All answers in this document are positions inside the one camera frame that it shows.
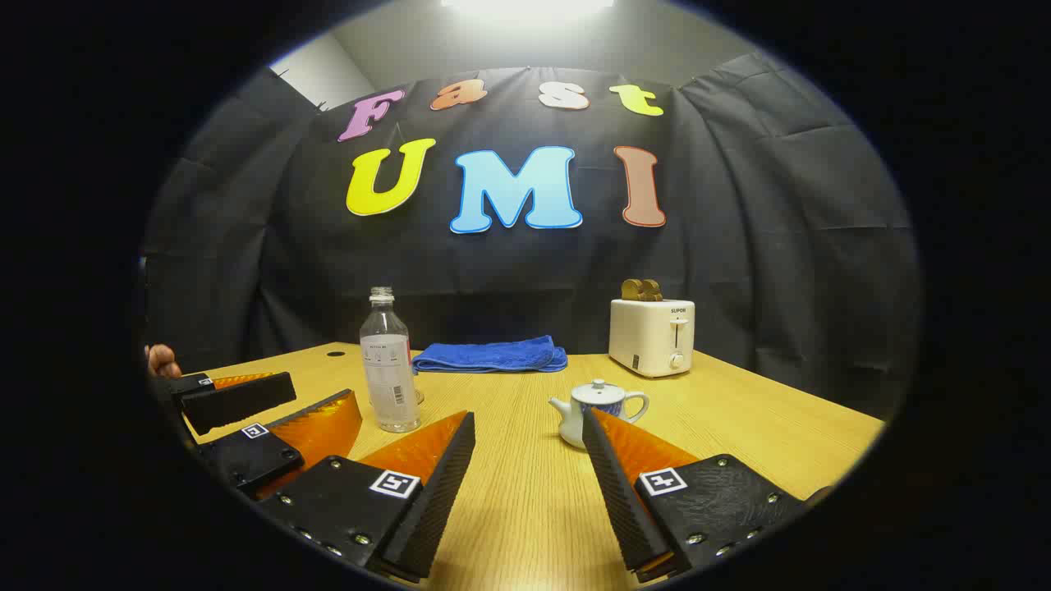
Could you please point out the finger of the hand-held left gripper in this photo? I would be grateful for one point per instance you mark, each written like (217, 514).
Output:
(238, 404)
(246, 460)

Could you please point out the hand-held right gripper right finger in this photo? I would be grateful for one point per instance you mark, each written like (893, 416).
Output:
(616, 492)

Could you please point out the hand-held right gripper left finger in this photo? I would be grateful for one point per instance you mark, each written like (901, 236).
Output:
(439, 492)

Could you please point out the white blue teacup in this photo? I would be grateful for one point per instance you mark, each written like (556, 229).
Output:
(568, 423)

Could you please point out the clear plastic water bottle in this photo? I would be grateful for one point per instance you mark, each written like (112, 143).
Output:
(390, 377)

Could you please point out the blue folded towel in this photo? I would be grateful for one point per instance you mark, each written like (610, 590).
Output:
(493, 357)

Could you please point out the white toaster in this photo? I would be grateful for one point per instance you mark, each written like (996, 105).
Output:
(649, 341)

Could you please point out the brown toast slice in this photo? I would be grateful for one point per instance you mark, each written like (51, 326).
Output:
(631, 290)
(653, 290)

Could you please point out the black backdrop cloth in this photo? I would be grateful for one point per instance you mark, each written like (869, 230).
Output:
(739, 246)

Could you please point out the ceiling light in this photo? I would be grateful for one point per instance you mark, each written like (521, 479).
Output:
(525, 3)

